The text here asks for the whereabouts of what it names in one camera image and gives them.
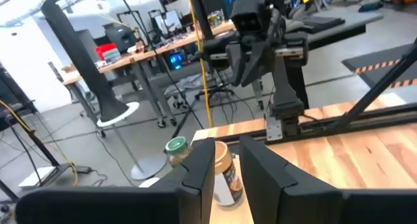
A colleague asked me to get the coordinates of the red storage bin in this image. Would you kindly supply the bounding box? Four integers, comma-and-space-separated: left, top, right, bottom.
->
94, 43, 117, 61

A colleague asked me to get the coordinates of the yellow cable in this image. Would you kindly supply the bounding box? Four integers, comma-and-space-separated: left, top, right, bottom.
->
185, 0, 214, 129

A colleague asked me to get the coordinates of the black-topped table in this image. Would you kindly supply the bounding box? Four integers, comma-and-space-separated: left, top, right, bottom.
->
286, 7, 384, 109

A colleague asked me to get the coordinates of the long wooden workbench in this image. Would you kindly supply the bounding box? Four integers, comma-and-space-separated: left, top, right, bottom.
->
60, 20, 237, 129

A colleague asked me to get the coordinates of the hazard-striped black floor mat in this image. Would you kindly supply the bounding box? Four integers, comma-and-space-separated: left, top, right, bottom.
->
341, 43, 417, 89

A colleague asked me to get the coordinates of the computer monitor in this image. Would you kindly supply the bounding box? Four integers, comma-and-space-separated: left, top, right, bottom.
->
152, 9, 183, 36

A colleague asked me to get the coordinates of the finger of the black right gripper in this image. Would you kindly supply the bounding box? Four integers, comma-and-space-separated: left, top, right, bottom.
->
247, 41, 273, 85
227, 43, 250, 87

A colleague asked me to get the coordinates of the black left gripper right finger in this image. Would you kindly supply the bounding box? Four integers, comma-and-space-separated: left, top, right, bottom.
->
239, 135, 417, 224

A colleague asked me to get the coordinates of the tan-lid furikake seasoning jar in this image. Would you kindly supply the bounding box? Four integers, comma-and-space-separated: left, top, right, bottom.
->
213, 141, 245, 209

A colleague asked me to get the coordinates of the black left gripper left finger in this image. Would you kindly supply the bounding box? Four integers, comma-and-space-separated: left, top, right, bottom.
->
15, 137, 216, 224

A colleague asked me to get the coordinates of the green-lid oregano glass jar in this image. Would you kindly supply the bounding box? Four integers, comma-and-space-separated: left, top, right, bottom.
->
164, 135, 194, 168

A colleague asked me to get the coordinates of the floor stand with black cylinder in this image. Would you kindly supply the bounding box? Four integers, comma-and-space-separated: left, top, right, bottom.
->
40, 0, 168, 181

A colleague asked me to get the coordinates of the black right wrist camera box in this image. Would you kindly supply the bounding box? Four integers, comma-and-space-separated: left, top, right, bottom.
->
230, 0, 273, 35

